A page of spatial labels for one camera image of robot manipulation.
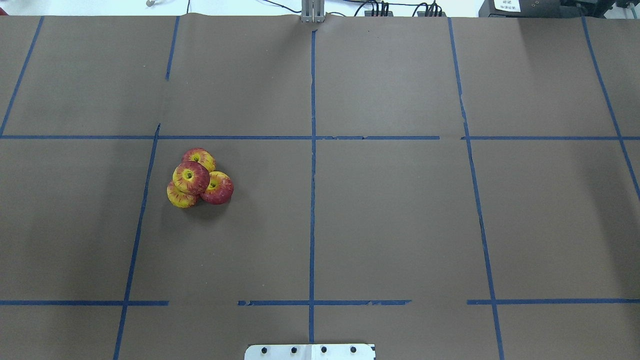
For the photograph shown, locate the red apple top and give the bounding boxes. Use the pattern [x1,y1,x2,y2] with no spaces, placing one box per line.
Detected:
[172,161,211,195]

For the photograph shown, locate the dark equipment box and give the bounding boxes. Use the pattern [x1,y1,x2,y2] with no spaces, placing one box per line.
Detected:
[478,0,583,19]

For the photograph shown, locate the grey metal post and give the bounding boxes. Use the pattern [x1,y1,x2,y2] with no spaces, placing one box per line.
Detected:
[300,0,326,24]

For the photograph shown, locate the long blue tape strip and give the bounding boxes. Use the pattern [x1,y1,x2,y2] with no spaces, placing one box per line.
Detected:
[112,123,162,360]

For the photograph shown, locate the white metal mounting plate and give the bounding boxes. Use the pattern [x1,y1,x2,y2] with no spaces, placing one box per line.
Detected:
[244,343,377,360]

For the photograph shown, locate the yellow red apple base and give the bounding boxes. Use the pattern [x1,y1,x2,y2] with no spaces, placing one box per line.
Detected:
[166,181,201,208]

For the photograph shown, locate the red yellow apple far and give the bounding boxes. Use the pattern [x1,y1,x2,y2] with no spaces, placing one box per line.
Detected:
[182,147,217,173]

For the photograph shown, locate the crossing blue tape strip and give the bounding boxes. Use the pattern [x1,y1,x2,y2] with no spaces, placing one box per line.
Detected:
[0,134,441,141]

